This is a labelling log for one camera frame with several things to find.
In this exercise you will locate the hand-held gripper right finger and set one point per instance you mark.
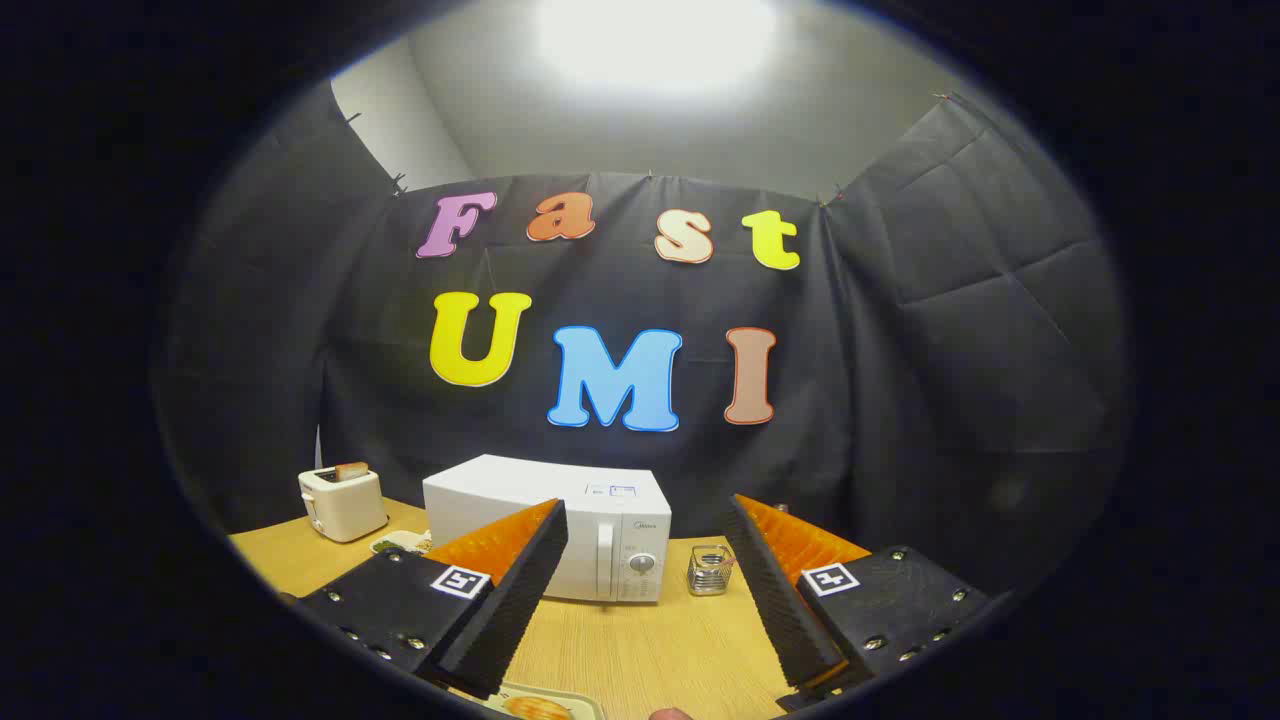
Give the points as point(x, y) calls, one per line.
point(775, 600)

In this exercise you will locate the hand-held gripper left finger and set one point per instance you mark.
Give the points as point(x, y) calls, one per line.
point(510, 600)

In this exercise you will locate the golden bread bun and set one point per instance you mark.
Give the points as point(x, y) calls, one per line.
point(538, 709)

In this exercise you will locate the white microwave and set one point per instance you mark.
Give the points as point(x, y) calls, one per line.
point(500, 485)

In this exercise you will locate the white divided bean dish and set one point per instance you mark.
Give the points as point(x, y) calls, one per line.
point(400, 543)

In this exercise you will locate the cream square plate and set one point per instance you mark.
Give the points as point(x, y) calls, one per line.
point(590, 703)

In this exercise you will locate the white toaster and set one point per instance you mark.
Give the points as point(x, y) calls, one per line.
point(345, 505)

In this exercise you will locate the toast slice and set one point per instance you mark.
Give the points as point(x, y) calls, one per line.
point(351, 471)

